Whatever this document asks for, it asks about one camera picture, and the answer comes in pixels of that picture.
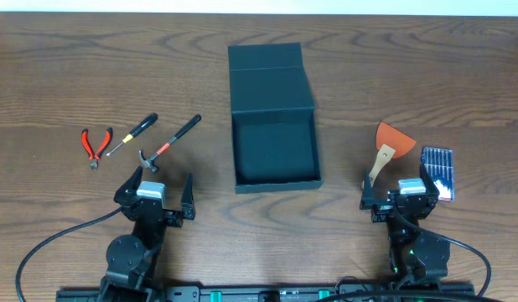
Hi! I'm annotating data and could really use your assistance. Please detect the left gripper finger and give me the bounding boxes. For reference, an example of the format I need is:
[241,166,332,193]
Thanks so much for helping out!
[180,174,196,221]
[113,166,143,206]

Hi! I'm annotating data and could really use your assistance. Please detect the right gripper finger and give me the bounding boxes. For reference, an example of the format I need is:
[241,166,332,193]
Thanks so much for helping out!
[360,174,376,210]
[420,164,439,206]

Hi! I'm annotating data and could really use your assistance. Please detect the blue drill bit pack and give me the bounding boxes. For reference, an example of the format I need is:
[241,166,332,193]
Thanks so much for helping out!
[421,147,454,202]

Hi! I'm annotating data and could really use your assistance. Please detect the black red claw hammer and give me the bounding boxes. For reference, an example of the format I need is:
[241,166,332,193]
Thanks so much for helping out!
[138,114,202,174]

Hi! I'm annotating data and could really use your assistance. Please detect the orange scraper wooden handle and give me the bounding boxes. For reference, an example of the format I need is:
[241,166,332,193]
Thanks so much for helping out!
[369,122,417,185]

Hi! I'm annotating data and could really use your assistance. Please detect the black yellow screwdriver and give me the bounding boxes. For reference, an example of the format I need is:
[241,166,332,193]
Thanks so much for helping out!
[106,112,158,157]

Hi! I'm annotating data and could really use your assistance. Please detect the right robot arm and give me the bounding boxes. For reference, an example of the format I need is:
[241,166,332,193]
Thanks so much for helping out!
[360,166,450,290]

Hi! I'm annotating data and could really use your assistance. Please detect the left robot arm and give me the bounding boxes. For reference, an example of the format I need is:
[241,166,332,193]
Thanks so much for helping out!
[96,167,196,302]

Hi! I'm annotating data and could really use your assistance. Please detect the dark green open box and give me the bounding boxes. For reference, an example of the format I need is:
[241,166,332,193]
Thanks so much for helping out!
[228,43,323,194]

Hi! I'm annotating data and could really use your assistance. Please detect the red handled pliers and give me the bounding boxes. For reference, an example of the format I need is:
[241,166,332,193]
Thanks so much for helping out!
[80,127,114,170]

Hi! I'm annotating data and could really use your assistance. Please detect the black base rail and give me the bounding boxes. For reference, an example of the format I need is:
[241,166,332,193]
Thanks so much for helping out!
[55,284,476,302]

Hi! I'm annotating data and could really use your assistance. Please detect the right black cable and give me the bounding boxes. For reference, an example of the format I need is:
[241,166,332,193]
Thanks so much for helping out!
[391,205,493,299]

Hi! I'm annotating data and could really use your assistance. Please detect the black cable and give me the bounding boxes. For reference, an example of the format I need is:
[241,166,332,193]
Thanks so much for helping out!
[391,205,493,299]
[14,206,125,302]

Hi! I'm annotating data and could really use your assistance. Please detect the left black cable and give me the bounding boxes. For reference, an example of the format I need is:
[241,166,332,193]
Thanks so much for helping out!
[14,206,125,302]

